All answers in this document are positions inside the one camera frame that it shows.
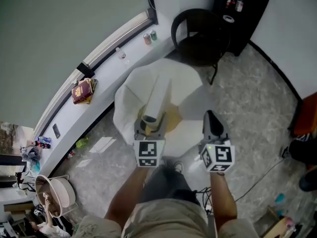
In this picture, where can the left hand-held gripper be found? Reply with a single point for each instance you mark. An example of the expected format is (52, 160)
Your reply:
(148, 152)

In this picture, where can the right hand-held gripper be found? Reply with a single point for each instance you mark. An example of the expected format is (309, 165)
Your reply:
(218, 155)

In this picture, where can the person's right forearm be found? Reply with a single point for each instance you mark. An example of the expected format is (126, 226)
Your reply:
(223, 197)

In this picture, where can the person's left forearm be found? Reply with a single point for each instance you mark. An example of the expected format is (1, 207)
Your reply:
(126, 195)

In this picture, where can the dark red book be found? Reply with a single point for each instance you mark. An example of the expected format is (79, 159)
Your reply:
(81, 92)

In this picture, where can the white paper sheet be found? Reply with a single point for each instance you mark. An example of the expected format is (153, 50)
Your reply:
(83, 163)
(102, 144)

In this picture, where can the person's dark trousers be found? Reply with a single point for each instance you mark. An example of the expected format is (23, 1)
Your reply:
(168, 182)

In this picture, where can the green plastic bag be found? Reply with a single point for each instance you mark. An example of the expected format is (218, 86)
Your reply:
(82, 142)

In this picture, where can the black round-back chair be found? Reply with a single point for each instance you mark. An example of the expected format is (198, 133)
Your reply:
(198, 48)

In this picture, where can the clear plastic bottle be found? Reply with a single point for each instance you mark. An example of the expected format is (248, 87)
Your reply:
(120, 53)

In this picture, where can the red drink can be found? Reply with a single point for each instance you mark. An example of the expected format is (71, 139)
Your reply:
(147, 39)

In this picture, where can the green drink can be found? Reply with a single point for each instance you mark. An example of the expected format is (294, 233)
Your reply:
(153, 35)

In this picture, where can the black phone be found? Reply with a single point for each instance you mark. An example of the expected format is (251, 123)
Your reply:
(56, 131)

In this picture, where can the person's beige shirt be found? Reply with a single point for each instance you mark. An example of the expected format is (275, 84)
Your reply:
(168, 219)

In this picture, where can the teal bottle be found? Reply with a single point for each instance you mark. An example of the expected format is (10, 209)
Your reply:
(280, 198)

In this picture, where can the blue plastic bottle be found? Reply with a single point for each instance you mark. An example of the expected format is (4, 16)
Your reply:
(44, 139)

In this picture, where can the white tape roll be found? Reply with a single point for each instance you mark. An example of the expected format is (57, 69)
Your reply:
(228, 18)

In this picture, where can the dark cola bottle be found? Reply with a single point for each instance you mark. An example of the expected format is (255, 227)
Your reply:
(43, 145)

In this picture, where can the black cabinet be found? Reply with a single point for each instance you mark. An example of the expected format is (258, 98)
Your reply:
(250, 21)

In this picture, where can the pink round bin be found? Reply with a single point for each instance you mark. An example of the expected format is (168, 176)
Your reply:
(62, 192)

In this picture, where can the cardboard box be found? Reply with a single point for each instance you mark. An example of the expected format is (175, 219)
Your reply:
(280, 225)

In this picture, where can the clear white-label bottle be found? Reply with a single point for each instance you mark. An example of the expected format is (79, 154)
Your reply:
(239, 4)

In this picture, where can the black sill bracket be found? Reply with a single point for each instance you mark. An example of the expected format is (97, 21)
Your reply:
(86, 70)

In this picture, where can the black window frame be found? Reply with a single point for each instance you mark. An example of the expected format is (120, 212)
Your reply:
(151, 4)

